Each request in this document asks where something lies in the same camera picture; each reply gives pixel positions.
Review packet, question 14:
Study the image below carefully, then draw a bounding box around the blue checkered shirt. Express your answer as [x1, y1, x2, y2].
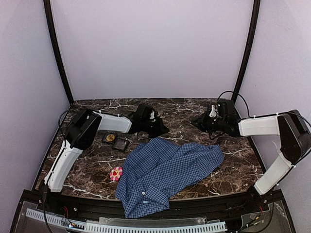
[115, 138, 224, 203]

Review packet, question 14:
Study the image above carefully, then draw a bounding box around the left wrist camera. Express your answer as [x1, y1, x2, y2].
[149, 110, 157, 121]

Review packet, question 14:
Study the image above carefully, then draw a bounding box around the left black frame post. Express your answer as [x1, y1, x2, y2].
[43, 0, 74, 105]

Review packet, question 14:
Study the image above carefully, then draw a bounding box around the white slotted cable duct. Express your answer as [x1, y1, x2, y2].
[25, 208, 227, 233]

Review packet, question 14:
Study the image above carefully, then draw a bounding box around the black aluminium front rail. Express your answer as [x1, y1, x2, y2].
[48, 194, 254, 219]

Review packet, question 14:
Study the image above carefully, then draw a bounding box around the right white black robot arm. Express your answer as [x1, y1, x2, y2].
[191, 99, 311, 196]

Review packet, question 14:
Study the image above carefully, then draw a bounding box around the pink flower brooch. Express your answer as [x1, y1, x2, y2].
[109, 166, 123, 181]

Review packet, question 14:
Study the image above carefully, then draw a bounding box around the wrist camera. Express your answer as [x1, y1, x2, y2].
[149, 110, 157, 121]
[209, 104, 218, 117]

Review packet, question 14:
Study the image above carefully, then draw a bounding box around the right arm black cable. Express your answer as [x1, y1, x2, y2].
[216, 90, 256, 118]

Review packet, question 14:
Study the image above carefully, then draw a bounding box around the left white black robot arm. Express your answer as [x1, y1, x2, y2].
[44, 103, 169, 193]

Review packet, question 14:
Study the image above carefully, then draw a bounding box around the middle black display frame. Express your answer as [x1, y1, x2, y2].
[112, 138, 130, 151]

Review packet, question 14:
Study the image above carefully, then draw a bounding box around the black display frame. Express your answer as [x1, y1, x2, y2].
[112, 138, 130, 151]
[102, 132, 118, 144]

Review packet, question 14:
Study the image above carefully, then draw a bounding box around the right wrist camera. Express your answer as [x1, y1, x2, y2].
[209, 104, 218, 117]

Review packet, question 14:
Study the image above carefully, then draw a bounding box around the left black display frame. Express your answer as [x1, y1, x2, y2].
[102, 132, 118, 144]

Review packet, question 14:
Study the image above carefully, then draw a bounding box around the black frame post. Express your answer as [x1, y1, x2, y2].
[231, 0, 261, 103]
[43, 0, 74, 105]

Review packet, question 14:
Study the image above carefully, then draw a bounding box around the gold round brooch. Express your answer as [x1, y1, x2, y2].
[105, 134, 116, 142]

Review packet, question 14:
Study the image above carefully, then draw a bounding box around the right black frame post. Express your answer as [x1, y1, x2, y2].
[231, 0, 261, 103]

